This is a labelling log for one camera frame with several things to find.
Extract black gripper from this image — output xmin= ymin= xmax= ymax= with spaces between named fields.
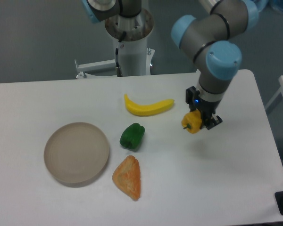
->
xmin=185 ymin=86 xmax=223 ymax=130

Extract yellow toy pepper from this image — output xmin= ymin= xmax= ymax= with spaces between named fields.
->
xmin=181 ymin=110 xmax=202 ymax=134

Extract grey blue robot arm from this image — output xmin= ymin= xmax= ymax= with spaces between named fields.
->
xmin=83 ymin=0 xmax=258 ymax=133

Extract green toy pepper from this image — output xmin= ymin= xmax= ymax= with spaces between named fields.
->
xmin=119 ymin=123 xmax=145 ymax=150

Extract beige round plate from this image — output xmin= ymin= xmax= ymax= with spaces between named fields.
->
xmin=43 ymin=122 xmax=109 ymax=187

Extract yellow toy banana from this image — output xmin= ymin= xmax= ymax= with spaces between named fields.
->
xmin=124 ymin=94 xmax=175 ymax=116

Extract orange toy bread triangle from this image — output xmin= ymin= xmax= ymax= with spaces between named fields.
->
xmin=112 ymin=155 xmax=141 ymax=201

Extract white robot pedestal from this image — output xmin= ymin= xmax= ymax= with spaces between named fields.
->
xmin=104 ymin=8 xmax=155 ymax=77

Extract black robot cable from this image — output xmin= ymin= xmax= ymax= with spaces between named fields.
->
xmin=115 ymin=31 xmax=127 ymax=77

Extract white pedestal foot bracket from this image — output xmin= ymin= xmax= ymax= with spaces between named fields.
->
xmin=74 ymin=59 xmax=117 ymax=79

